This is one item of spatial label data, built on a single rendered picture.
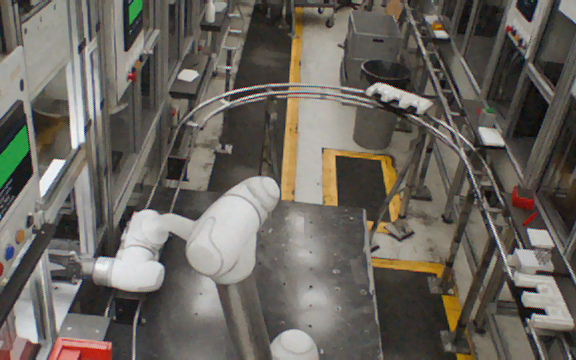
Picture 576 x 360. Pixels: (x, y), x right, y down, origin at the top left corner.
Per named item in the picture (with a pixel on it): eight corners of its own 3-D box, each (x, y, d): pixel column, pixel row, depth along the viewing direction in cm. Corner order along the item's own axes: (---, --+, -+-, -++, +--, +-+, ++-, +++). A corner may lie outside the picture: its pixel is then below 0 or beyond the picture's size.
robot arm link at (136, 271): (112, 295, 202) (122, 261, 210) (161, 300, 202) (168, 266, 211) (108, 277, 193) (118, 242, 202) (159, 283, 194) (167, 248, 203)
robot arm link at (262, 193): (222, 186, 177) (200, 211, 167) (266, 157, 167) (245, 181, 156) (252, 221, 180) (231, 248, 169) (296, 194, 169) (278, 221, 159)
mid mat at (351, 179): (408, 236, 404) (408, 234, 403) (323, 226, 402) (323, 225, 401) (392, 156, 488) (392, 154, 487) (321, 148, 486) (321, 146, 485)
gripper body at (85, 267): (100, 272, 206) (72, 269, 206) (99, 252, 202) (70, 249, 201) (93, 288, 200) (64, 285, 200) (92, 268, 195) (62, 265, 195)
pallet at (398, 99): (363, 103, 377) (366, 87, 372) (374, 95, 388) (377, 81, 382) (419, 124, 362) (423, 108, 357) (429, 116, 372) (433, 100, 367)
